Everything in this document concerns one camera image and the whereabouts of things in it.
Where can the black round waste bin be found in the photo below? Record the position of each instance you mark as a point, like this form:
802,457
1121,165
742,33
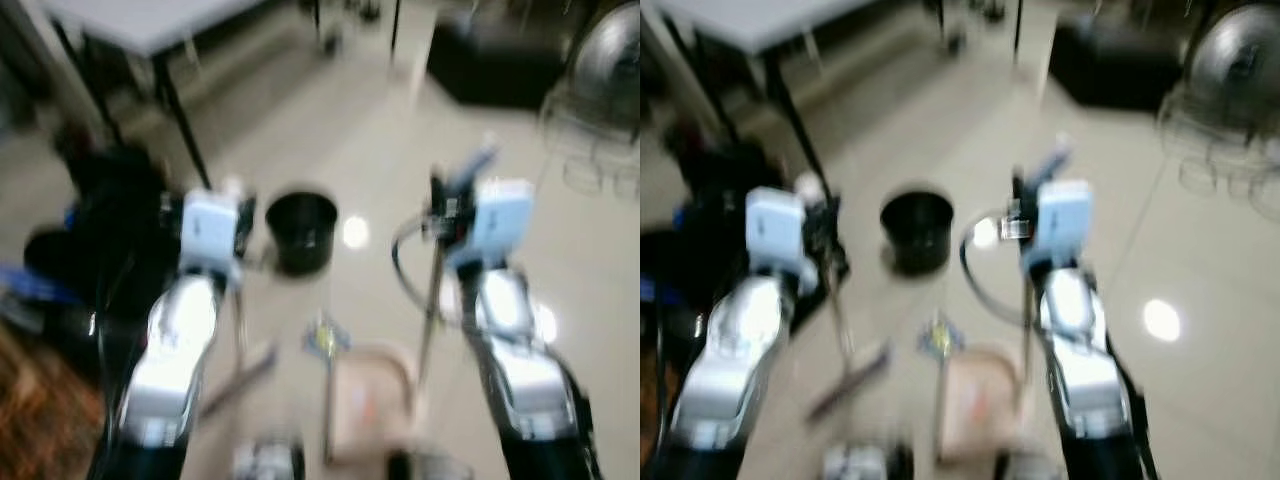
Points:
917,232
301,232

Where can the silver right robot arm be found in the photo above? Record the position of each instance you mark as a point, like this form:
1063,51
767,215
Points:
525,370
1085,370

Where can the grey robot left foot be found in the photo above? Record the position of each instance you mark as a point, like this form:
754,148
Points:
862,462
268,460

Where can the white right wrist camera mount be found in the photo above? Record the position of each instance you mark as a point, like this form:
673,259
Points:
1065,225
503,222

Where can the black bag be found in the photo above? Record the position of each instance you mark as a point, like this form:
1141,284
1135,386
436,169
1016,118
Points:
690,230
100,230

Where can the brown wooden furniture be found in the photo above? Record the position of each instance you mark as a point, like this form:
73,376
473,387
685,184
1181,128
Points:
40,410

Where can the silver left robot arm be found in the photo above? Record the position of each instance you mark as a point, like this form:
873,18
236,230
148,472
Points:
735,350
175,350

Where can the black low sofa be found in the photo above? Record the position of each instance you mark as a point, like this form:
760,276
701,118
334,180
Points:
1115,65
500,60

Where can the white table with black legs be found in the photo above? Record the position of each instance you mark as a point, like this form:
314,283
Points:
760,22
140,22

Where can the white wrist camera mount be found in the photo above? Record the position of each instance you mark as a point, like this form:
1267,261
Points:
210,232
775,235
1065,225
503,222

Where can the round metal mesh fan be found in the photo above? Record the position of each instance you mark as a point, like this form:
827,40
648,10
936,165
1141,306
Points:
1230,80
600,70

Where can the yellow and blue litter scrap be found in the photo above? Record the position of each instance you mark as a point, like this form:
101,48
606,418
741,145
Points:
326,338
941,338

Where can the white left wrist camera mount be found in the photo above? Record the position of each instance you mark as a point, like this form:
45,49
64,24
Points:
775,235
210,232

